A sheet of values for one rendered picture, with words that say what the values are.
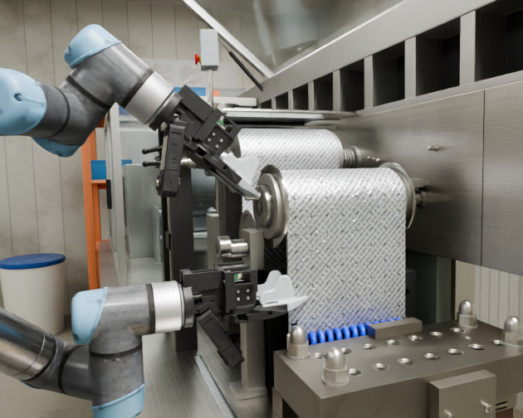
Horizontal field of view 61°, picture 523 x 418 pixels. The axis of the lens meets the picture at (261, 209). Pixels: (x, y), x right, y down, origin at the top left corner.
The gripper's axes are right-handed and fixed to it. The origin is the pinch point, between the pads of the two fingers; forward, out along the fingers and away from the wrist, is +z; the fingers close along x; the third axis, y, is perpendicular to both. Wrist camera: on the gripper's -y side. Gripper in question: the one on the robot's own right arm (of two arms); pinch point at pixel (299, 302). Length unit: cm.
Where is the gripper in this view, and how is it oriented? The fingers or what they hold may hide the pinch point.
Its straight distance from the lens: 77.6
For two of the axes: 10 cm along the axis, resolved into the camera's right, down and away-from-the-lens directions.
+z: 9.4, -0.5, 3.4
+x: -3.5, -0.7, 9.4
